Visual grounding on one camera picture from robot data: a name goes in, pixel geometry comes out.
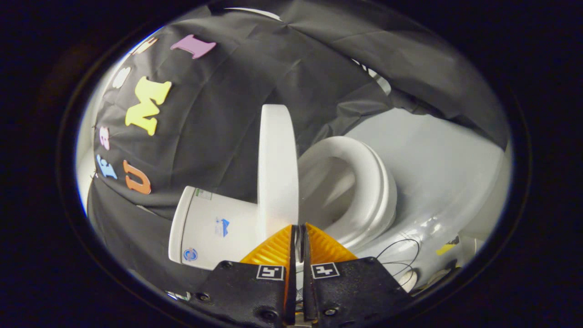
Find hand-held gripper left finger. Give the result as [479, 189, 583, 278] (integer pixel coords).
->
[189, 224, 297, 326]

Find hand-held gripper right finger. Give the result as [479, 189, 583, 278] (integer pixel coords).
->
[301, 222, 413, 326]

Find white toilet lid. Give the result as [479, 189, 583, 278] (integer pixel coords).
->
[257, 104, 300, 242]

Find white toilet bowl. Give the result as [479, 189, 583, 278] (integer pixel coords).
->
[301, 155, 365, 228]

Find white toilet tank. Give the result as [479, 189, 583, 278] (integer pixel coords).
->
[169, 186, 265, 270]

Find white toilet seat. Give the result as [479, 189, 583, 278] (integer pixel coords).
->
[298, 136, 398, 250]

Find yellow tape piece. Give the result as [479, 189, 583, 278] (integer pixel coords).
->
[436, 236, 460, 256]

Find black backdrop cloth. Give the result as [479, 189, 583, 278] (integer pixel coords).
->
[87, 0, 511, 292]

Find thin black cable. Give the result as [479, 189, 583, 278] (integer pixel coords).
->
[376, 238, 422, 290]

